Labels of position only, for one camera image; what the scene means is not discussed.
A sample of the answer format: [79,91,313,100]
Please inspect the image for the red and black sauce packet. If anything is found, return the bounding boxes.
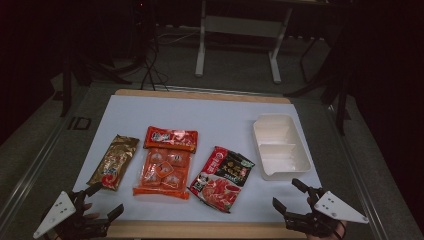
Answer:
[187,145,256,214]

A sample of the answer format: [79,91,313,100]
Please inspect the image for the white table mat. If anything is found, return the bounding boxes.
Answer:
[71,94,323,224]

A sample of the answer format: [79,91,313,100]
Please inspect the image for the black metal stand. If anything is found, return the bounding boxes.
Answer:
[59,0,148,118]
[283,0,355,136]

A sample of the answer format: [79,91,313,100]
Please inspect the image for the white metal desk frame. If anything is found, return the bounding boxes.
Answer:
[194,0,295,85]

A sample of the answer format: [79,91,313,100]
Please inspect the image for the gold snack packet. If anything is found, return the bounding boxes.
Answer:
[86,134,141,192]

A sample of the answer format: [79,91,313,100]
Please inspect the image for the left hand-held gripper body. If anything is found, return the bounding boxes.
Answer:
[32,189,112,240]

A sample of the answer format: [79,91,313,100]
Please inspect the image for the person's left hand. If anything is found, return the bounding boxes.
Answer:
[82,202,100,221]

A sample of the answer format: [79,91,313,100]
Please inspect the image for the black floor cables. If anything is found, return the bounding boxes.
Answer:
[139,31,170,92]

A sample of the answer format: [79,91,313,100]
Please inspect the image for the orange snack packet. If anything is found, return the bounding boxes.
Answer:
[132,125,199,201]

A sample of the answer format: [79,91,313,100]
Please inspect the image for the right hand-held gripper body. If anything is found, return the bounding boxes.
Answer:
[282,186,370,239]

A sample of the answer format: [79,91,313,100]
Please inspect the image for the person's right hand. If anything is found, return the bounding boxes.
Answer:
[305,219,348,240]

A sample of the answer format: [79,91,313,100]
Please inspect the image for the white plastic divided container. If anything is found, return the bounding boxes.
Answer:
[251,113,313,182]

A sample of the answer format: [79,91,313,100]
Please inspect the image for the black floor bracket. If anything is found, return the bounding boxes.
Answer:
[67,116,93,131]

